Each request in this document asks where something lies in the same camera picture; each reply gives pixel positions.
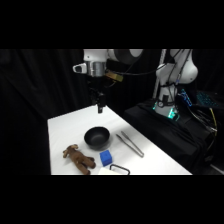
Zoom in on black curtain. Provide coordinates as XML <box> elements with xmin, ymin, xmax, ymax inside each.
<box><xmin>0</xmin><ymin>49</ymin><xmax>224</xmax><ymax>176</ymax></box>

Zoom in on black bowl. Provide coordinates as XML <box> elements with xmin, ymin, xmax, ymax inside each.
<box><xmin>83</xmin><ymin>125</ymin><xmax>111</xmax><ymax>149</ymax></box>

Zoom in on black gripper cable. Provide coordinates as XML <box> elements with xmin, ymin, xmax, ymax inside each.
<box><xmin>105</xmin><ymin>61</ymin><xmax>168</xmax><ymax>78</ymax></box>

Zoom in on gold wrist camera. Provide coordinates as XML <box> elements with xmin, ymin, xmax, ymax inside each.
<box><xmin>105</xmin><ymin>69</ymin><xmax>124</xmax><ymax>83</ymax></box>

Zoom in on white red drawer black handle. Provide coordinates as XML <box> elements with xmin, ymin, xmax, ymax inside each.
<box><xmin>97</xmin><ymin>163</ymin><xmax>131</xmax><ymax>176</ymax></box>

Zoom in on brown teddy bear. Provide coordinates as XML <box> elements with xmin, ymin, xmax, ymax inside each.
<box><xmin>62</xmin><ymin>143</ymin><xmax>97</xmax><ymax>176</ymax></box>

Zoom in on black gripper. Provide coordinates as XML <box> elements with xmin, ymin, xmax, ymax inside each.
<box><xmin>86</xmin><ymin>76</ymin><xmax>107</xmax><ymax>115</ymax></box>

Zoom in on backlit keyboard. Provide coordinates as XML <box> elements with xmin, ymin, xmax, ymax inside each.
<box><xmin>195</xmin><ymin>91</ymin><xmax>221</xmax><ymax>109</ymax></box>

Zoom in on yellow cable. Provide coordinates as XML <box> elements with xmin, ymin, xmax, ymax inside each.
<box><xmin>208</xmin><ymin>106</ymin><xmax>219</xmax><ymax>137</ymax></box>

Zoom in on black cloth covered stand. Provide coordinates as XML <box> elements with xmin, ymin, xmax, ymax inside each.
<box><xmin>122</xmin><ymin>98</ymin><xmax>221</xmax><ymax>176</ymax></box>

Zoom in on blue cable bundle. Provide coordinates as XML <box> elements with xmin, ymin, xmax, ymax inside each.
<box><xmin>179</xmin><ymin>88</ymin><xmax>194</xmax><ymax>108</ymax></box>

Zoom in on metal tongs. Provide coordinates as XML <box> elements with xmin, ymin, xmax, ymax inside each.
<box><xmin>115</xmin><ymin>130</ymin><xmax>146</xmax><ymax>159</ymax></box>

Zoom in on blue cube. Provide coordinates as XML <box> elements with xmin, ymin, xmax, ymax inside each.
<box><xmin>99</xmin><ymin>149</ymin><xmax>114</xmax><ymax>167</ymax></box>

